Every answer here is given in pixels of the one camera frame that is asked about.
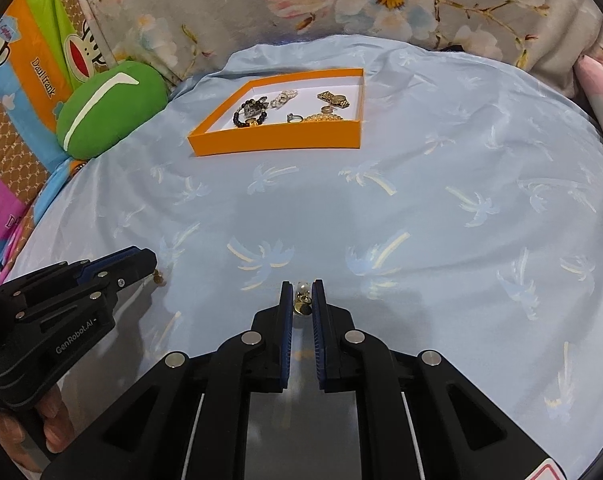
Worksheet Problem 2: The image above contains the gold black bracelet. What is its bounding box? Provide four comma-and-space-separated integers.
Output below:
316, 90, 351, 110

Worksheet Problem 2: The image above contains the person's left hand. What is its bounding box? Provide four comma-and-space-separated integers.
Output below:
0, 387, 77, 473

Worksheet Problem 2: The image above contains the dark beaded bracelet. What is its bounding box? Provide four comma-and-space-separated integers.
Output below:
232, 100, 271, 129

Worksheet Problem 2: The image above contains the cartoon print cloth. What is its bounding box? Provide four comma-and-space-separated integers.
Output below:
0, 0, 127, 281

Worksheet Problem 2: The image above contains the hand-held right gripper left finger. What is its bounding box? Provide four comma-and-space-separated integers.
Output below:
41, 281, 294, 480

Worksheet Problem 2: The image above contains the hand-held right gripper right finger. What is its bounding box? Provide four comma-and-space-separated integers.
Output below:
310, 279, 555, 480

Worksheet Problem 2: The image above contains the light blue bed sheet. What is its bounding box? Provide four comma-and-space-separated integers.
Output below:
1, 35, 603, 480

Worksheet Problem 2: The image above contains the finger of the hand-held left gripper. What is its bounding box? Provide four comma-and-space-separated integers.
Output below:
11, 246, 158, 333
0, 255, 132, 293

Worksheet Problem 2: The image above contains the pink pillow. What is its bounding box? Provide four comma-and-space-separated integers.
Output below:
574, 55, 603, 166

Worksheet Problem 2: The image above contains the orange cardboard box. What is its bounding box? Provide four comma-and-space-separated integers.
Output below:
188, 67, 365, 158

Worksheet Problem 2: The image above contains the grey floral blanket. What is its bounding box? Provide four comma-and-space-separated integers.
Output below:
81, 0, 603, 98

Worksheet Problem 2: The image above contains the pearl gold necklace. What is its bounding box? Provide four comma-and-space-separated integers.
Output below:
267, 89, 299, 110

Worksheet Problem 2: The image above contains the green plush pillow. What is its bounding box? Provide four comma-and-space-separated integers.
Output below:
56, 60, 171, 161

